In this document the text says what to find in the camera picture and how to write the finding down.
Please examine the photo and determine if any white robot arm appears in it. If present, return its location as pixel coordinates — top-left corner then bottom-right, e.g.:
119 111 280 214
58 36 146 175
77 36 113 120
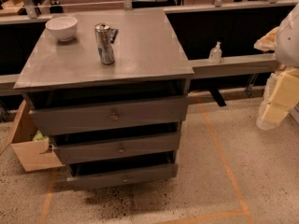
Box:
254 4 299 130

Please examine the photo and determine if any bottom grey drawer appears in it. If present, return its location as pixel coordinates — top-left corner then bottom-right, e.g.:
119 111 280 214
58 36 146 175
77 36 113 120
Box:
67 163 178 189

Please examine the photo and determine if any middle grey drawer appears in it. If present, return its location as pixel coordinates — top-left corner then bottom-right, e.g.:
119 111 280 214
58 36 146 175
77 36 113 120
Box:
54 132 180 164

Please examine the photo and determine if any clear sanitizer bottle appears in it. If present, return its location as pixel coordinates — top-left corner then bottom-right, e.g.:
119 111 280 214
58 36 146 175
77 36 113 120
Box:
208 42 222 63

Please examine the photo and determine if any white ceramic bowl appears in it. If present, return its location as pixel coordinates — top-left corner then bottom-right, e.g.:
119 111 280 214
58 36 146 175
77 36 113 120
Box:
46 16 78 41

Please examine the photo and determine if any grey drawer cabinet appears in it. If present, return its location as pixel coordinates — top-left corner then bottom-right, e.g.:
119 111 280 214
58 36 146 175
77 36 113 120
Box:
15 8 193 177

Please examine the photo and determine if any grey drawer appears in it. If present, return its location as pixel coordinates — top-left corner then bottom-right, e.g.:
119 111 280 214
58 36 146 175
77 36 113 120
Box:
54 132 180 164
30 95 188 135
67 163 178 189

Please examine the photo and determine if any green object in box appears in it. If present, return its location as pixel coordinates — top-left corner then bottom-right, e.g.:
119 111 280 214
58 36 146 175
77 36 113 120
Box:
33 131 47 141

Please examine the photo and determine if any top grey drawer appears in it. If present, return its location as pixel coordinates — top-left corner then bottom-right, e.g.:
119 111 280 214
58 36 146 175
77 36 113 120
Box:
30 95 188 135

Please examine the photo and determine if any grey metal rail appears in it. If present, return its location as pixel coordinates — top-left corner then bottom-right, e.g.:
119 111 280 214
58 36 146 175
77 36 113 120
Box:
189 53 279 79

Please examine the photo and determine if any brown cardboard box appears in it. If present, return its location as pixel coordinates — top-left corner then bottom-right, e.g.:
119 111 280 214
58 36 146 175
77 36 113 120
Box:
0 101 63 172

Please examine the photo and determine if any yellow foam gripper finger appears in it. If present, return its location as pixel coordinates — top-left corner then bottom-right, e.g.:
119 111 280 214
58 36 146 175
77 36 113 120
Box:
256 68 299 131

